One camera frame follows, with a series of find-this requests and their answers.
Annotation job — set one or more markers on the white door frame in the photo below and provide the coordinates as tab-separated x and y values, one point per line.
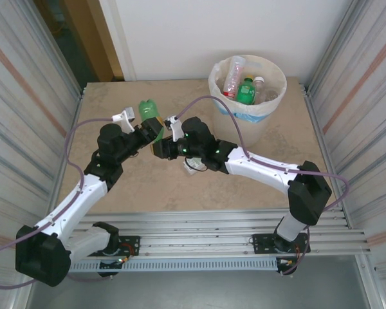
115	32

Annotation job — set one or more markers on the crushed green bottle yellow cap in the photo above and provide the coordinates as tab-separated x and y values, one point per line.
147	111

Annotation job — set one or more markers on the aluminium rail base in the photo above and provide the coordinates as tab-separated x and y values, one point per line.
196	225

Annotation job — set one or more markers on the round white waste bin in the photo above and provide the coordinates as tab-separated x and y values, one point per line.
247	135

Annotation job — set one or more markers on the clear bottle red white label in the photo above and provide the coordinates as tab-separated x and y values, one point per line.
189	171

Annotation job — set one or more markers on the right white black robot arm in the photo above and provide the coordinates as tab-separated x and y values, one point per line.
263	172

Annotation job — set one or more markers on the wooden door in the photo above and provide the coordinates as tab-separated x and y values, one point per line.
90	32

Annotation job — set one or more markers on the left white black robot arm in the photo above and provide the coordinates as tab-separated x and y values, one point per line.
74	206

